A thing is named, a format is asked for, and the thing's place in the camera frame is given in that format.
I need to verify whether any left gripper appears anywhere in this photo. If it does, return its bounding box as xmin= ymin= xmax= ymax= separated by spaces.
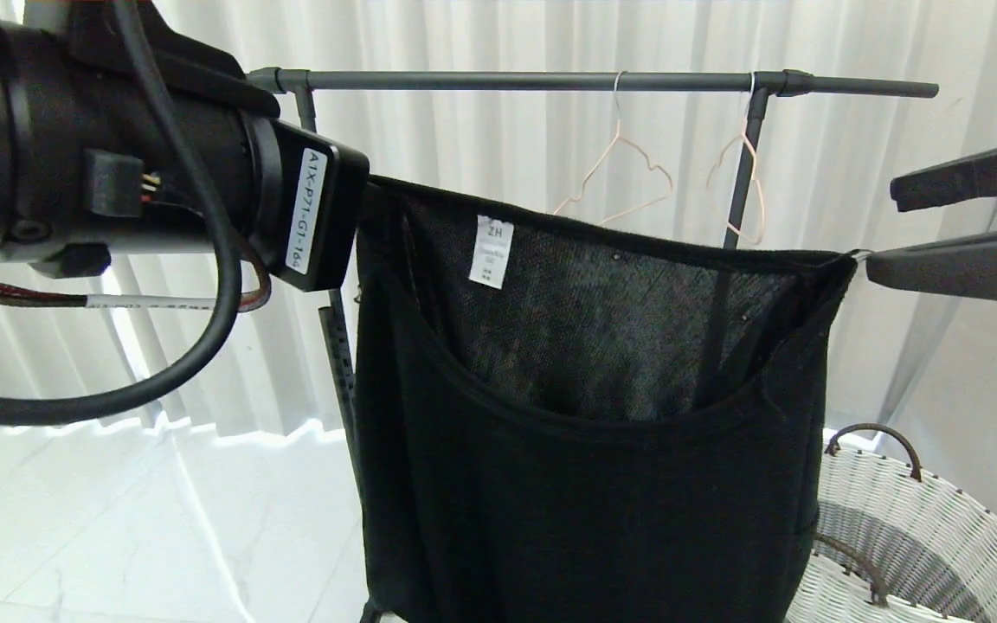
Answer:
xmin=0 ymin=19 xmax=370 ymax=293

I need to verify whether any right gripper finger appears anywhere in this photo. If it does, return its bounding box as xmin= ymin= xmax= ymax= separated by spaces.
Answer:
xmin=865 ymin=223 xmax=997 ymax=308
xmin=890 ymin=134 xmax=997 ymax=213

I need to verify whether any pink clothes hanger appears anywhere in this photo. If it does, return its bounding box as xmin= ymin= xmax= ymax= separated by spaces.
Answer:
xmin=550 ymin=72 xmax=674 ymax=228
xmin=706 ymin=74 xmax=766 ymax=247

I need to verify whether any black t-shirt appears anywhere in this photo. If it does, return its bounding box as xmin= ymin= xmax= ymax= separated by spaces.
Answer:
xmin=353 ymin=176 xmax=860 ymax=623

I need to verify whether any white laundry basket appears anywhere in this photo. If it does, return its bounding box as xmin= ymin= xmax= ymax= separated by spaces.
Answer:
xmin=784 ymin=422 xmax=997 ymax=623

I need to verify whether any black clothes rack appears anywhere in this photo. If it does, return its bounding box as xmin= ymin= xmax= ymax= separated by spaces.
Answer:
xmin=248 ymin=67 xmax=939 ymax=623

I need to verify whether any white curtain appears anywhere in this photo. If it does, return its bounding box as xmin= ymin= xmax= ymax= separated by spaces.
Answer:
xmin=0 ymin=0 xmax=997 ymax=438

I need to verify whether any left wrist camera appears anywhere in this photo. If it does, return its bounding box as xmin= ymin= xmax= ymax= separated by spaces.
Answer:
xmin=66 ymin=0 xmax=282 ymax=119

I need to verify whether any black cable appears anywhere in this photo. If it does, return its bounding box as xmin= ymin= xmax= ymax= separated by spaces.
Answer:
xmin=0 ymin=0 xmax=245 ymax=427

